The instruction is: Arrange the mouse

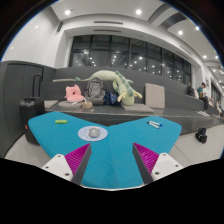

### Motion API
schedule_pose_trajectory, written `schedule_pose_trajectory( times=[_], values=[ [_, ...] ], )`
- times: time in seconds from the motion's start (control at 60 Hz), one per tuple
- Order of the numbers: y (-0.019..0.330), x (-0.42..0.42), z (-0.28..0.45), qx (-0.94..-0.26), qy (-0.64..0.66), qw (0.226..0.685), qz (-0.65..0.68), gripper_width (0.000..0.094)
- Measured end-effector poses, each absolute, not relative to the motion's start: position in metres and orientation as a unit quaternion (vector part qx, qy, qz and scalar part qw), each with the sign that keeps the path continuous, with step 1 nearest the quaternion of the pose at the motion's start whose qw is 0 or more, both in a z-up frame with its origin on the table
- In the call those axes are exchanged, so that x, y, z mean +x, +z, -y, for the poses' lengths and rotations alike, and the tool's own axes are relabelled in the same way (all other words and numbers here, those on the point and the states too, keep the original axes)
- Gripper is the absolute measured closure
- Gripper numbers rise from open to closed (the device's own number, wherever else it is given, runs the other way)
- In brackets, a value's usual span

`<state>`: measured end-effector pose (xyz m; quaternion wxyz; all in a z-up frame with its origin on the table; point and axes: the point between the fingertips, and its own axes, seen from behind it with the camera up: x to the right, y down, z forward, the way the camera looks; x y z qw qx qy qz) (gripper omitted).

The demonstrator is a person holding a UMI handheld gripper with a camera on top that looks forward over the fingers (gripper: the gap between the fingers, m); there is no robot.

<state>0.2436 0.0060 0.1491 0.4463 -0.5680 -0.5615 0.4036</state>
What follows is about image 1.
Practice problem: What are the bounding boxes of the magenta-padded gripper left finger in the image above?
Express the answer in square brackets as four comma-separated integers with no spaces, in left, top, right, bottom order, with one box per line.
[40,143,93,186]

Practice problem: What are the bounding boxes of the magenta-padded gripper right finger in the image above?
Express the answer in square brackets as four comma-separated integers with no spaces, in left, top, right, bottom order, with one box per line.
[132,142,184,186]

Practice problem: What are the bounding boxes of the grey and orange computer mouse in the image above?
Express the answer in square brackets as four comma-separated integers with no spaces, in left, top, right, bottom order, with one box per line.
[87,126,101,138]

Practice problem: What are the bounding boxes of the round cloud-print mouse pad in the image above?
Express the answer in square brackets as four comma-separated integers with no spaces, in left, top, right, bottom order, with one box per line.
[77,125,109,143]

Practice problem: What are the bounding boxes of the black-capped white marker pen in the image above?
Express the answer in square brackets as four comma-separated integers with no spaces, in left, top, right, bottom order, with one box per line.
[146,121,160,130]

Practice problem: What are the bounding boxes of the blue-capped white marker pen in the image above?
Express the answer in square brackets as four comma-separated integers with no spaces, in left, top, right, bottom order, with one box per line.
[149,120,164,128]

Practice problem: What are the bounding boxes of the black bag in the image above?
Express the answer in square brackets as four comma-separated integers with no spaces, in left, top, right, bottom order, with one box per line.
[195,127,209,145]

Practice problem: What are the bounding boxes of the black suitcase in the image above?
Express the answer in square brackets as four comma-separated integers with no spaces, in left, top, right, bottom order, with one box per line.
[19,73,46,145]

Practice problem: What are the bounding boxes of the flat grey seat cushion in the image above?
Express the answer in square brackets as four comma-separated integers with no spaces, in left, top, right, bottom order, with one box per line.
[44,99,59,110]
[120,102,155,114]

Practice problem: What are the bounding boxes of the round grey seat cushion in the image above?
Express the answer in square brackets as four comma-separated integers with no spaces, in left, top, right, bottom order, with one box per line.
[57,100,84,109]

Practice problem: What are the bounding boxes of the small tan pouch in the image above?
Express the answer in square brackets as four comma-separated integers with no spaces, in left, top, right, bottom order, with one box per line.
[81,100,94,111]

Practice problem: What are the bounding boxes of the upright grey seat cushion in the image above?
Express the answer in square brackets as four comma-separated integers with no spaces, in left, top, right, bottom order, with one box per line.
[143,82,166,109]

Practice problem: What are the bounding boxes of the pink plush cushion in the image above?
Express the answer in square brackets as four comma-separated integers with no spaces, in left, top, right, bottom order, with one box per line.
[64,84,85,103]

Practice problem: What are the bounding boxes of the person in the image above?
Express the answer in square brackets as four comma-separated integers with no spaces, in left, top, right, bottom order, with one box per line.
[215,99,224,118]
[196,82,210,111]
[186,82,196,98]

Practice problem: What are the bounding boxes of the grey backpack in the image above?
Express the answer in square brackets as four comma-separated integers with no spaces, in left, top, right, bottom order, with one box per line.
[83,77,107,106]

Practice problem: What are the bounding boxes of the dark blue star-print bag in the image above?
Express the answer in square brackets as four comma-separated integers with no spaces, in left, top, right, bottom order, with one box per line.
[103,89,118,106]

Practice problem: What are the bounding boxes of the green plush dragon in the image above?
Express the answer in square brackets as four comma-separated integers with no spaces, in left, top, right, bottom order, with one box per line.
[75,69,144,106]

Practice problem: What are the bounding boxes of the round ceiling lights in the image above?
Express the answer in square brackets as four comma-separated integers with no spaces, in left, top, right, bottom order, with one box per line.
[33,8,209,61]

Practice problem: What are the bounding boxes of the dark glass window wall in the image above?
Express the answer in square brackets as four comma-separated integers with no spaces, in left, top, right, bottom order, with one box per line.
[68,34,193,84]

